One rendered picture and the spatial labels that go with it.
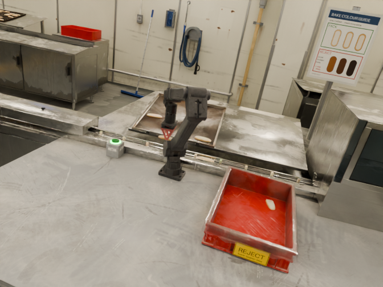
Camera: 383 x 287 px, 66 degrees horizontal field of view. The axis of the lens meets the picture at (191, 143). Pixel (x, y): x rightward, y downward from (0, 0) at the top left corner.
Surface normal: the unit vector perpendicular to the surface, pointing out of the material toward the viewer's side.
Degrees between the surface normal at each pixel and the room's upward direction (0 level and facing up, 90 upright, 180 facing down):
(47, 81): 90
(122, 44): 87
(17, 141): 90
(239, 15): 90
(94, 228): 0
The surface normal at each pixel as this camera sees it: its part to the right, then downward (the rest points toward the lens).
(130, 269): 0.16, -0.89
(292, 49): -0.21, 0.39
